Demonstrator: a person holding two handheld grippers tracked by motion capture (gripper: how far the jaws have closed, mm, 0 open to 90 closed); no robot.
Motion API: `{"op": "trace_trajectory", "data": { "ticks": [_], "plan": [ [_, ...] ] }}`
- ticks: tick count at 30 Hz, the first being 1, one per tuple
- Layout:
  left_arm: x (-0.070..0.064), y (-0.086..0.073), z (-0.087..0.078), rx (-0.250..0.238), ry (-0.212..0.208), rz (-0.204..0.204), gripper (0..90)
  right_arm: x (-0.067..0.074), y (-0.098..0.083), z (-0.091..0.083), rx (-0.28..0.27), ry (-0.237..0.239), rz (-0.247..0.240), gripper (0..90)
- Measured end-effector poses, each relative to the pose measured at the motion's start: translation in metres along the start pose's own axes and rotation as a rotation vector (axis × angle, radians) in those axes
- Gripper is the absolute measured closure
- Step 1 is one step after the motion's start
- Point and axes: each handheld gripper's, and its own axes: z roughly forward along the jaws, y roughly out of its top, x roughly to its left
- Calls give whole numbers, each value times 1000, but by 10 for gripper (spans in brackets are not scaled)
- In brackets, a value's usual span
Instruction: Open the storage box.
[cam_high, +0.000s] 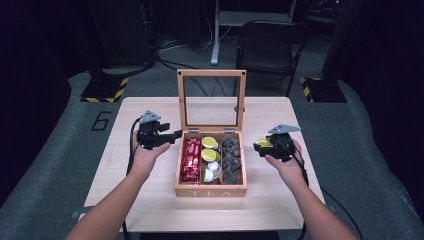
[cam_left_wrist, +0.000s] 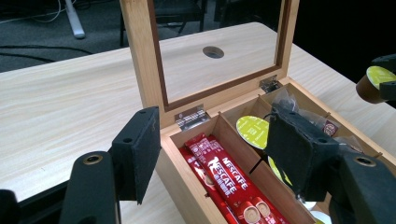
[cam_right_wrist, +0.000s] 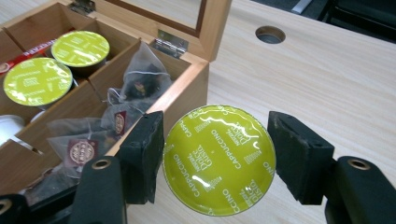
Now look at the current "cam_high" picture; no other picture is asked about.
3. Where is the striped black stand base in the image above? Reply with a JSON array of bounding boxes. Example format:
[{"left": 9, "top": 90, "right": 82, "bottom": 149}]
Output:
[
  {"left": 298, "top": 76, "right": 349, "bottom": 104},
  {"left": 80, "top": 76, "right": 130, "bottom": 104}
]

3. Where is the black floor cable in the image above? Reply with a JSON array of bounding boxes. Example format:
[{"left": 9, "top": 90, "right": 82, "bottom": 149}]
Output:
[{"left": 155, "top": 55, "right": 228, "bottom": 98}]

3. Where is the row of red stick packets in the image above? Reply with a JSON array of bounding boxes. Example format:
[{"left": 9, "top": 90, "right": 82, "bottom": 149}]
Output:
[{"left": 180, "top": 136, "right": 203, "bottom": 184}]

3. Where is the black equipment cabinet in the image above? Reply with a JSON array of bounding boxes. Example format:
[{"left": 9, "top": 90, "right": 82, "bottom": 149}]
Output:
[{"left": 88, "top": 0, "right": 158, "bottom": 69}]

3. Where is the grey desk with white leg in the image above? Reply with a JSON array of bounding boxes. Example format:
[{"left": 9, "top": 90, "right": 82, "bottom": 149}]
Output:
[{"left": 210, "top": 0, "right": 298, "bottom": 66}]

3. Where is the black folding chair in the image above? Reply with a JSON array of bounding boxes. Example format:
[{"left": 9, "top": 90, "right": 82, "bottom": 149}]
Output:
[{"left": 234, "top": 19, "right": 310, "bottom": 98}]

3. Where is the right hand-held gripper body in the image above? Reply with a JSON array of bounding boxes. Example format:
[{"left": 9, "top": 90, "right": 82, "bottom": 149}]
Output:
[{"left": 267, "top": 123, "right": 302, "bottom": 163}]

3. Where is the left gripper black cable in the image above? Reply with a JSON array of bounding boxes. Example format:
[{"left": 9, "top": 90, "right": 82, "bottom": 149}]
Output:
[{"left": 121, "top": 116, "right": 143, "bottom": 240}]

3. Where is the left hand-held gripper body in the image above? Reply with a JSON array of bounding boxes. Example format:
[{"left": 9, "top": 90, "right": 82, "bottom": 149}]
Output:
[{"left": 136, "top": 110, "right": 166, "bottom": 151}]

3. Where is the yellow lid capsule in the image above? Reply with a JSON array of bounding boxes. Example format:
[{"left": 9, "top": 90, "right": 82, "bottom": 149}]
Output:
[
  {"left": 200, "top": 148, "right": 221, "bottom": 163},
  {"left": 254, "top": 137, "right": 274, "bottom": 149},
  {"left": 201, "top": 136, "right": 220, "bottom": 150}
]

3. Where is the pile of dark tea bags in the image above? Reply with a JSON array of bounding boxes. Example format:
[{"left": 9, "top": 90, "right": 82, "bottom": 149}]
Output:
[{"left": 221, "top": 133, "right": 243, "bottom": 185}]

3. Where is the person's right hand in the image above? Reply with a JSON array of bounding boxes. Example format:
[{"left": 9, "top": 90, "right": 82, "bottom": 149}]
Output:
[{"left": 264, "top": 139, "right": 310, "bottom": 188}]

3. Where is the wooden tea box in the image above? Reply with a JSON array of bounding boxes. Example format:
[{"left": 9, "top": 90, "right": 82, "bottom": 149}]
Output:
[{"left": 173, "top": 68, "right": 249, "bottom": 198}]

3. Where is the person's left hand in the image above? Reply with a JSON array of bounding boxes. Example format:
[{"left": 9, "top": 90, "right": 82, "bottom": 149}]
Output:
[{"left": 129, "top": 130, "right": 172, "bottom": 175}]

